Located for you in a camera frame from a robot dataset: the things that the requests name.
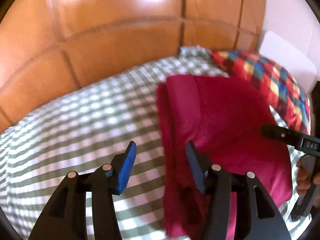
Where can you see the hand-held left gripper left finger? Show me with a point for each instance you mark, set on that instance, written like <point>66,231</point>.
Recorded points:
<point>126,166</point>

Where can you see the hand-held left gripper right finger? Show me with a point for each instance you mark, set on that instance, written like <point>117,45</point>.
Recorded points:
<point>196,165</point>

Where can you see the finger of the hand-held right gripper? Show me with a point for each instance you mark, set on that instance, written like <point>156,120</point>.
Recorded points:
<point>316,90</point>
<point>277,133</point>

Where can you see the dark red garment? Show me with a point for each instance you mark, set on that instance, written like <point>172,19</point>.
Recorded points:
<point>225,120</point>

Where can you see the person's right hand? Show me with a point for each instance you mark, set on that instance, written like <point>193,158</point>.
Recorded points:
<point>303,177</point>

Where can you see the multicoloured plaid pillow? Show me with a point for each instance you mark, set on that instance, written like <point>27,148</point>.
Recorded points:
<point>270,80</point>

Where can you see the green checked bed sheet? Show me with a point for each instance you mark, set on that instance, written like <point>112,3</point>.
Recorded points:
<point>82,120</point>

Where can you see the wooden wardrobe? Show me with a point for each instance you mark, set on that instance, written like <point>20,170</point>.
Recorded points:
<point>112,30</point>

